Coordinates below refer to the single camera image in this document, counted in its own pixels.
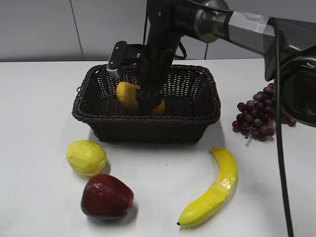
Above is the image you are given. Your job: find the dark brown wicker basket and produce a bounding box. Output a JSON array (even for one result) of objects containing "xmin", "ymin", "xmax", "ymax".
[{"xmin": 72, "ymin": 64, "xmax": 221, "ymax": 143}]

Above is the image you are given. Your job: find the dark red apple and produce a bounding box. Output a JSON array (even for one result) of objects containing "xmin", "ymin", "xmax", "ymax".
[{"xmin": 80, "ymin": 174, "xmax": 134, "ymax": 220}]

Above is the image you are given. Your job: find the yellow orange mango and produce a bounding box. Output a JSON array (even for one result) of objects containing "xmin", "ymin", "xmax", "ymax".
[{"xmin": 116, "ymin": 81, "xmax": 165, "ymax": 116}]

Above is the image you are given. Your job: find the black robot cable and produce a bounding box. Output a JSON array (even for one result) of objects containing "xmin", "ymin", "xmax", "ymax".
[{"xmin": 268, "ymin": 17, "xmax": 295, "ymax": 237}]

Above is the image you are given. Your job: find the purple grape bunch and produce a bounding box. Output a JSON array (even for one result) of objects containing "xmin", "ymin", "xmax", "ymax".
[{"xmin": 232, "ymin": 83, "xmax": 298, "ymax": 146}]

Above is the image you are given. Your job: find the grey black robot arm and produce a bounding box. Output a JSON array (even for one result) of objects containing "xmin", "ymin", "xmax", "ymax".
[{"xmin": 136, "ymin": 0, "xmax": 316, "ymax": 127}]

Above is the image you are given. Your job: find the yellow banana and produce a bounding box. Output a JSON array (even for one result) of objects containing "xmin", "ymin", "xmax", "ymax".
[{"xmin": 177, "ymin": 147, "xmax": 238, "ymax": 227}]

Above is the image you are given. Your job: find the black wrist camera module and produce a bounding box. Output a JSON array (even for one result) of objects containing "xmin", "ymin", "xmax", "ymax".
[{"xmin": 107, "ymin": 41, "xmax": 145, "ymax": 79}]

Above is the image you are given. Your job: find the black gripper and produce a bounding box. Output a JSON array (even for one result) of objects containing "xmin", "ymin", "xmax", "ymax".
[{"xmin": 136, "ymin": 23, "xmax": 182, "ymax": 116}]

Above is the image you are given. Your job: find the yellow lemon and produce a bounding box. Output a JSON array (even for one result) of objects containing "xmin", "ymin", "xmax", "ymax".
[{"xmin": 66, "ymin": 140, "xmax": 107, "ymax": 177}]

